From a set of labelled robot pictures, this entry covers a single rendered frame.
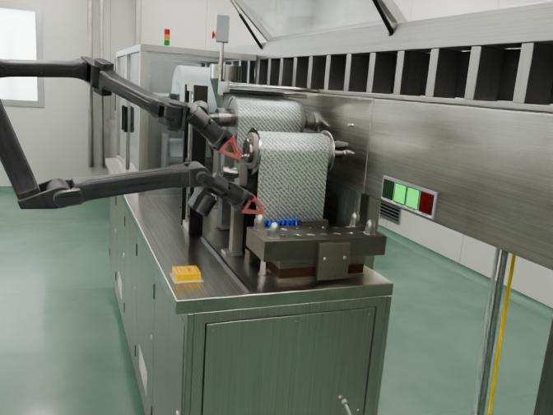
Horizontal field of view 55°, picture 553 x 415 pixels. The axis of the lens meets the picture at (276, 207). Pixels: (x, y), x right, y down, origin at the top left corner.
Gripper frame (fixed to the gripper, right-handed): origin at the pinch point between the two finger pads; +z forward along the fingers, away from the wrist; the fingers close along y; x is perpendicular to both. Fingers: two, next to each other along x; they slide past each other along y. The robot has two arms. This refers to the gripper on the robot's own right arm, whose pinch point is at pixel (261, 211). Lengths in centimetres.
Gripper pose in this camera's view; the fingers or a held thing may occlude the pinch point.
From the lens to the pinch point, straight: 169.4
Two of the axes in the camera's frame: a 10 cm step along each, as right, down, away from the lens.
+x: 5.3, -8.5, 0.0
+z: 7.7, 4.7, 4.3
